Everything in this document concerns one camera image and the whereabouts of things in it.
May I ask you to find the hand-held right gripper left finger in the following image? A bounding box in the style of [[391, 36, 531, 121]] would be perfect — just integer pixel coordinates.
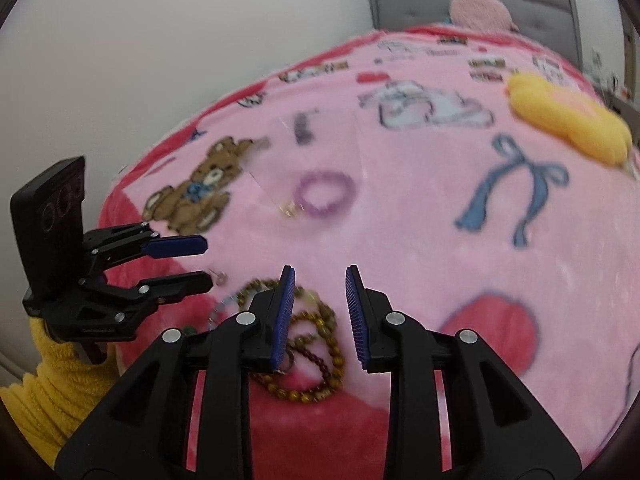
[[54, 265, 296, 480]]

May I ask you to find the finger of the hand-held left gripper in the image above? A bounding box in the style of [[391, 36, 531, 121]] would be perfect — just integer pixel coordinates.
[[106, 270, 214, 324], [82, 222, 209, 267]]

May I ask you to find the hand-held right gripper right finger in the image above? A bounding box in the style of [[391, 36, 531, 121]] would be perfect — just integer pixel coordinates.
[[345, 264, 584, 480]]

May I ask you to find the brown bead necklace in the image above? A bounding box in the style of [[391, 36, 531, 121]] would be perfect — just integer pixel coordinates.
[[234, 279, 347, 404]]

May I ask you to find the person's left forearm yellow sleeve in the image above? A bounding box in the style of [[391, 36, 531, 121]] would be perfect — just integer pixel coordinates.
[[0, 317, 122, 468]]

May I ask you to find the pink printed blanket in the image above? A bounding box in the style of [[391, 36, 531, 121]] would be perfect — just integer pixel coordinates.
[[97, 22, 640, 480]]

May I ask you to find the clear plastic bag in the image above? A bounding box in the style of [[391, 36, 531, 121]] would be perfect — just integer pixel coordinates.
[[244, 107, 367, 222]]

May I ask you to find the dark hair clip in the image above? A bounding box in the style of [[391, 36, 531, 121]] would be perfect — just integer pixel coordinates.
[[292, 112, 319, 146]]

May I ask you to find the yellow flower cushion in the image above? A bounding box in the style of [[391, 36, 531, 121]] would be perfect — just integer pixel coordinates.
[[505, 72, 632, 166]]

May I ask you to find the grey padded headboard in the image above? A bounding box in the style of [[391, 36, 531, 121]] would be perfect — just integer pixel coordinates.
[[364, 0, 584, 69]]

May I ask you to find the pink fluffy pillow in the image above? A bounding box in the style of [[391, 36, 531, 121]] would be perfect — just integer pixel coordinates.
[[448, 0, 521, 31]]

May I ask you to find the dark red bead bracelet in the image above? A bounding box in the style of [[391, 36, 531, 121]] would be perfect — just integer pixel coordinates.
[[283, 332, 337, 397]]

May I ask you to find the silver chain bracelet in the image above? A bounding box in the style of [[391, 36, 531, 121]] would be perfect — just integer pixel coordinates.
[[204, 292, 242, 332]]

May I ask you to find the purple bead bracelet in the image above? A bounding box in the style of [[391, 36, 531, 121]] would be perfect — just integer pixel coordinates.
[[293, 170, 356, 219]]

